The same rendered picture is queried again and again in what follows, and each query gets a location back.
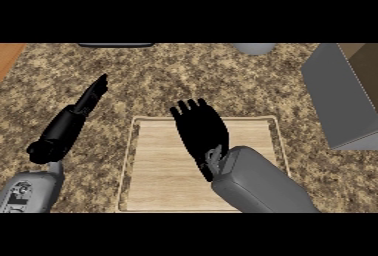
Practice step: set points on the grey round container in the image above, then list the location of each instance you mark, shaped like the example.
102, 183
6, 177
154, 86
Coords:
253, 48

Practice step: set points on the pale wooden tray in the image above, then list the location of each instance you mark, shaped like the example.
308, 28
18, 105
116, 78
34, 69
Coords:
163, 173

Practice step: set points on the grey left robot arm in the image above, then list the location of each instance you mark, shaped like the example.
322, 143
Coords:
30, 193

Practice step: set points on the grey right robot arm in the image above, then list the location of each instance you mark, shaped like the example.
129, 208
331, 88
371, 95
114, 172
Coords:
256, 185

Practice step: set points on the grey cardboard box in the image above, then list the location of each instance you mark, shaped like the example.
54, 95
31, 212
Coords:
341, 100

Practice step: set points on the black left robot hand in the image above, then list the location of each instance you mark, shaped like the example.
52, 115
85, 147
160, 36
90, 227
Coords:
64, 131

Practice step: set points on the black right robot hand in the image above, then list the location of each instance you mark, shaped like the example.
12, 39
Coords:
203, 133

